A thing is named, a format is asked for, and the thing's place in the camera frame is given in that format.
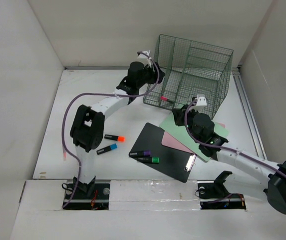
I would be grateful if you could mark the green clipboard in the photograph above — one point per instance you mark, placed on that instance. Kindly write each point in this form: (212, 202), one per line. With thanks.
(217, 129)

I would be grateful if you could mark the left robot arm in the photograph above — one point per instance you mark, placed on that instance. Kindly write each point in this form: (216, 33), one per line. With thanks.
(88, 124)

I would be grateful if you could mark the aluminium rail back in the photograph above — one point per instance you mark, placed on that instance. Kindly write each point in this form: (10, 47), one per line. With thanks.
(100, 68)

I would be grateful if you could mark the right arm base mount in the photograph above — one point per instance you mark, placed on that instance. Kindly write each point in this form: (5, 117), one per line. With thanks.
(214, 196)

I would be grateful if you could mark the pink clipboard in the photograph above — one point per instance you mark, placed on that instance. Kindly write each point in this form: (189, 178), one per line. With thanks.
(175, 145)

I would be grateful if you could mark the blue highlighter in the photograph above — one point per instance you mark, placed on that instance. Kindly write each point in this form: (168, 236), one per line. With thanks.
(107, 149)

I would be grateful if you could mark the aluminium rail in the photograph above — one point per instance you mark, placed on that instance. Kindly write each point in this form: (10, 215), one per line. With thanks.
(255, 135)
(100, 68)

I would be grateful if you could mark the green wire mesh organizer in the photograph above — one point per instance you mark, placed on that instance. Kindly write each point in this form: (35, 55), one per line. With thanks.
(190, 68)

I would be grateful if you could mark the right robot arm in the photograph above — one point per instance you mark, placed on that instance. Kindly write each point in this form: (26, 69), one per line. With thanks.
(271, 175)

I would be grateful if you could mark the purple highlighter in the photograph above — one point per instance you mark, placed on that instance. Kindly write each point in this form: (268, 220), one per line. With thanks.
(141, 153)

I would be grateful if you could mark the black clipboard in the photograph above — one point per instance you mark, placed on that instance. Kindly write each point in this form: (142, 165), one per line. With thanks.
(171, 162)

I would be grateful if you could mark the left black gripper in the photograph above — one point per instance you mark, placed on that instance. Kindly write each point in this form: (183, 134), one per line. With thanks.
(153, 73)

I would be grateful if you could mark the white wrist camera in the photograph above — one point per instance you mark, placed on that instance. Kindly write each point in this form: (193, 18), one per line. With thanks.
(144, 55)
(199, 102)

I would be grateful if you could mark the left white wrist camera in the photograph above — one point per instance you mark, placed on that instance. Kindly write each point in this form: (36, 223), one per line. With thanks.
(144, 55)

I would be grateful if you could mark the orange highlighter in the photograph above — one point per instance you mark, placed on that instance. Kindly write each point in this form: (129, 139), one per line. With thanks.
(116, 138)

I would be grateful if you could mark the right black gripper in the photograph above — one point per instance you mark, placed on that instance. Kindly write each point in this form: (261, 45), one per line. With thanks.
(179, 115)

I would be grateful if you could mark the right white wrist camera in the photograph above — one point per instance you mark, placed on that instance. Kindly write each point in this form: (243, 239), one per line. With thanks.
(199, 102)

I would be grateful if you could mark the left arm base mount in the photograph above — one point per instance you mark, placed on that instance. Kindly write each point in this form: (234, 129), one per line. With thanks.
(92, 196)

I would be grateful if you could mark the green highlighter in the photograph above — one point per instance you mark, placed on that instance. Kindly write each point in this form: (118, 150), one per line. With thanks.
(148, 160)

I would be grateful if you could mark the pink highlighter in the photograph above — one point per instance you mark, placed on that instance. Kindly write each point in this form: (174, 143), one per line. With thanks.
(166, 100)

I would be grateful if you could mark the aluminium rail right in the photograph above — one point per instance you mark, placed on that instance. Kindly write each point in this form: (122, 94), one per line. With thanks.
(255, 135)

